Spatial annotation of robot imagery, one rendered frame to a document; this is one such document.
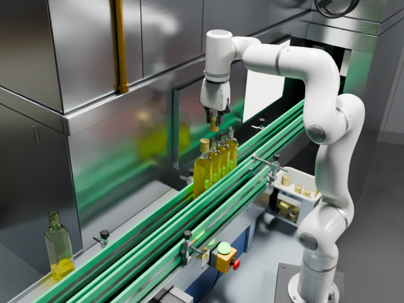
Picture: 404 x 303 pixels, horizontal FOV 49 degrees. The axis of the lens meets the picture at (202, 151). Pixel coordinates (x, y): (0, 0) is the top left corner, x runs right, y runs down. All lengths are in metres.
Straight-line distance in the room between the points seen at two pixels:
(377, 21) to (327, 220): 1.24
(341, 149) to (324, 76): 0.24
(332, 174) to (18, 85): 0.96
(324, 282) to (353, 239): 1.71
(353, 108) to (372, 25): 1.15
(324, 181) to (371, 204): 2.38
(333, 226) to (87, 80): 0.87
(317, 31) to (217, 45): 1.15
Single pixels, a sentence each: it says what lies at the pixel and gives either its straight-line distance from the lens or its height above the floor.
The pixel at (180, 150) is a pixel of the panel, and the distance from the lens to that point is 1.70.
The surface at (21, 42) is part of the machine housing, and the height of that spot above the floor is 1.74.
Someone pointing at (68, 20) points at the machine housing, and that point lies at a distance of 1.21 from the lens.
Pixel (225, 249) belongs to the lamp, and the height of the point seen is 1.02.
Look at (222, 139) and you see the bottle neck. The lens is 1.68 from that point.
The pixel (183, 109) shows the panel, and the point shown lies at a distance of 1.63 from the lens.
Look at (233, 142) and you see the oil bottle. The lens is 1.73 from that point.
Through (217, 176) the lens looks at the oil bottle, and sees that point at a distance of 1.71.
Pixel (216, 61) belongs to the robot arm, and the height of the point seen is 1.63.
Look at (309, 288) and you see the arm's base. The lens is 1.70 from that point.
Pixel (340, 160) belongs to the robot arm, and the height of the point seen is 1.44.
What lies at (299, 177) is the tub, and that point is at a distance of 2.07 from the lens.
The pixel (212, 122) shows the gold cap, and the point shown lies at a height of 1.39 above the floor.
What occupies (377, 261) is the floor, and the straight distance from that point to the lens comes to 3.26.
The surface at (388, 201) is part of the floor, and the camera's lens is 3.85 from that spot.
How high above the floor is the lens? 2.13
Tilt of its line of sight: 32 degrees down
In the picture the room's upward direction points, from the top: 3 degrees clockwise
